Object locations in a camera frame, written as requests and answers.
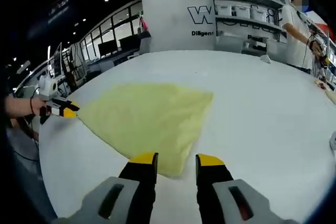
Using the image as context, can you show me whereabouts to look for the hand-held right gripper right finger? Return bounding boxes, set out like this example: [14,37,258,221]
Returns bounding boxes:
[195,153,275,224]

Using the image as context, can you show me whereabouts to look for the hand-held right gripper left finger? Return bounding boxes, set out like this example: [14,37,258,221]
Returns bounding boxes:
[78,152,160,224]

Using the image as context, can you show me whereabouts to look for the yellow garment grey blue sleeves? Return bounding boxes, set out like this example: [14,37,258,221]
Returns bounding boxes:
[75,82,215,178]

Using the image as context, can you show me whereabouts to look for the person's left hand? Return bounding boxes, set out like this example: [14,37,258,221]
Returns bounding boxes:
[33,98,51,117]

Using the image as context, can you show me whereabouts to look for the white-framed tilted display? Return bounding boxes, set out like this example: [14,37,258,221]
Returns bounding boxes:
[53,41,64,78]

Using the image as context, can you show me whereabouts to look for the black monitor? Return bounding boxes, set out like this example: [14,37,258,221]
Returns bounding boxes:
[119,36,143,52]
[98,39,117,57]

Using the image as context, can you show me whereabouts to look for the pink hanging bag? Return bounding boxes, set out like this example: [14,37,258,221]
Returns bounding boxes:
[137,14,152,39]

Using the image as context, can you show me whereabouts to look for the small white object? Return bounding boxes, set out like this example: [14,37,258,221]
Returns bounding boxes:
[259,54,273,65]

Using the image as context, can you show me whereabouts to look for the metal shelving rack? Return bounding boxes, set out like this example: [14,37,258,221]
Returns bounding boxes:
[211,0,290,52]

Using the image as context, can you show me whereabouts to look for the row of white storage bins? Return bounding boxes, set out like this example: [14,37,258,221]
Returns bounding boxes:
[222,4,278,23]

